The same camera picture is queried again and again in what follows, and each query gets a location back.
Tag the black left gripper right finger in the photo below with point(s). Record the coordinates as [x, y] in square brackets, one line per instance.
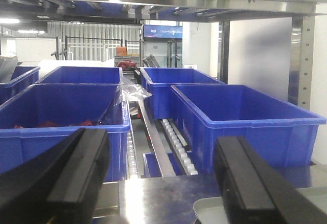
[253, 192]

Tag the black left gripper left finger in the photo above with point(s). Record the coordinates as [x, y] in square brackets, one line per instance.
[61, 185]

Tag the grey metal tray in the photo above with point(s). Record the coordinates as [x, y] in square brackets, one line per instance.
[211, 210]

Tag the front right blue bin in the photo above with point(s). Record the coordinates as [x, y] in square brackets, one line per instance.
[280, 132]

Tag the blue bin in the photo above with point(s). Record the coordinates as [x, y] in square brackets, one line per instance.
[158, 81]
[83, 75]
[23, 76]
[43, 114]
[280, 132]

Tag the front left blue bin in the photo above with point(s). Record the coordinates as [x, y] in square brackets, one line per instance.
[43, 114]

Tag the rear left blue bin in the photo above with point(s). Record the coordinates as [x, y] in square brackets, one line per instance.
[83, 75]

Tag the clear plastic bag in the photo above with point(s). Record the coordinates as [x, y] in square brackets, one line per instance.
[125, 91]

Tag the far left blue bin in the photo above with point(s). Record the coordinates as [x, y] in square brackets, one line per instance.
[23, 76]

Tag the rear right blue bin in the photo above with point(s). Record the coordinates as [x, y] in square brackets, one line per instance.
[158, 81]

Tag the blue display screen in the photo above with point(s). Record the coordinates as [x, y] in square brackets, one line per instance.
[158, 31]

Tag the white roller conveyor rail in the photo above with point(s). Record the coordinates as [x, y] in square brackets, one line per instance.
[178, 148]

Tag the steel divider rail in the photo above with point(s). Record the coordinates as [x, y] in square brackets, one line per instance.
[165, 166]

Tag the steel shelf upright post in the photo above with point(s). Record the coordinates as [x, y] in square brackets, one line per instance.
[301, 62]

